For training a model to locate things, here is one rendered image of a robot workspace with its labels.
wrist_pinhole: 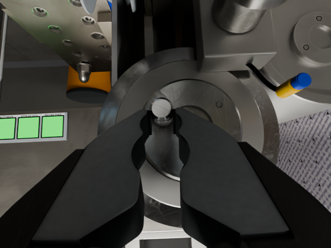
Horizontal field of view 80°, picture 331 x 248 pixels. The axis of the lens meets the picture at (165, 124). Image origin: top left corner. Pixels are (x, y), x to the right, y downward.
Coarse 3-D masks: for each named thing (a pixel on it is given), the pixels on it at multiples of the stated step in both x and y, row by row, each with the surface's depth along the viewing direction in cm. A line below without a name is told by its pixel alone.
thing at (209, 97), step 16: (176, 80) 15; (192, 80) 15; (160, 96) 15; (176, 96) 14; (192, 96) 14; (208, 96) 14; (224, 96) 14; (192, 112) 15; (208, 112) 14; (224, 112) 14; (160, 128) 14; (224, 128) 14; (240, 128) 14; (144, 144) 14; (160, 144) 14; (176, 144) 14; (160, 160) 14; (176, 160) 14; (176, 176) 14
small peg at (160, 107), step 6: (156, 102) 12; (162, 102) 12; (168, 102) 12; (150, 108) 12; (156, 108) 12; (162, 108) 12; (168, 108) 12; (156, 114) 11; (162, 114) 11; (168, 114) 11; (156, 120) 12; (162, 120) 12; (168, 120) 12; (162, 126) 14
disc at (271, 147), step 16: (176, 48) 17; (192, 48) 17; (144, 64) 17; (160, 64) 17; (128, 80) 17; (240, 80) 17; (256, 80) 17; (112, 96) 17; (256, 96) 16; (112, 112) 16; (272, 112) 16; (272, 128) 16; (272, 144) 16; (272, 160) 16; (160, 208) 15; (176, 208) 15; (176, 224) 15
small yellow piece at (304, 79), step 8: (248, 64) 14; (256, 72) 14; (264, 80) 14; (288, 80) 12; (296, 80) 11; (304, 80) 11; (272, 88) 13; (280, 88) 12; (288, 88) 12; (296, 88) 11; (280, 96) 13
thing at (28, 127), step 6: (24, 120) 49; (30, 120) 49; (36, 120) 49; (18, 126) 49; (24, 126) 49; (30, 126) 49; (36, 126) 49; (18, 132) 49; (24, 132) 49; (30, 132) 49; (36, 132) 49
